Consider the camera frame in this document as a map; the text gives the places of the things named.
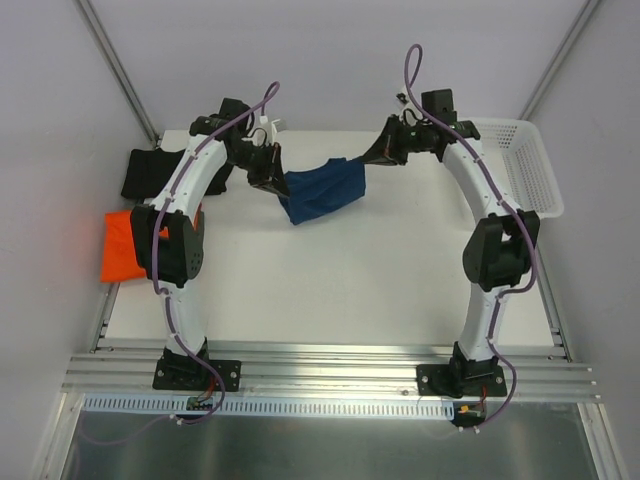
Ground blue t shirt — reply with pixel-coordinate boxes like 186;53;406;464
279;158;366;225

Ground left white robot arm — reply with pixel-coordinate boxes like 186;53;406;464
130;99;289;388

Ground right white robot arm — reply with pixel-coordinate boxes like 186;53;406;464
361;89;540;395

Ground grey folded t shirt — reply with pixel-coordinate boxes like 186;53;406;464
193;205;205;238

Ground black folded t shirt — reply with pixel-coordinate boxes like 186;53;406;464
120;148;234;201

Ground white plastic basket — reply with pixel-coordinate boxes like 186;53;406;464
471;117;564;219

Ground orange folded t shirt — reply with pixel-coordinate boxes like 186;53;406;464
100;210;146;283

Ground left corner aluminium profile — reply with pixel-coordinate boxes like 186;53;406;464
73;0;160;146

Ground corner aluminium profile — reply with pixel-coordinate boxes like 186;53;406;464
73;0;160;146
518;0;605;121

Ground right corner aluminium profile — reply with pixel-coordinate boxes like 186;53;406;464
518;0;605;121

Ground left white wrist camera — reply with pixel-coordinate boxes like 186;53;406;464
258;115;287;145

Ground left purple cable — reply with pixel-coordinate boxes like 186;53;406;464
152;80;281;351

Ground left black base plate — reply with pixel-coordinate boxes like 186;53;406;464
152;357;242;392

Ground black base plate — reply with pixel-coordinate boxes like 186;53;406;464
416;364;507;399
152;357;242;392

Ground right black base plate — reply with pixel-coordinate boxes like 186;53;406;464
416;364;507;399

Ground white slotted cable duct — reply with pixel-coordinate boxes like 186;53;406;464
83;393;454;420

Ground aluminium mounting rail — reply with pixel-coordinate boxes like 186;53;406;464
62;338;603;403

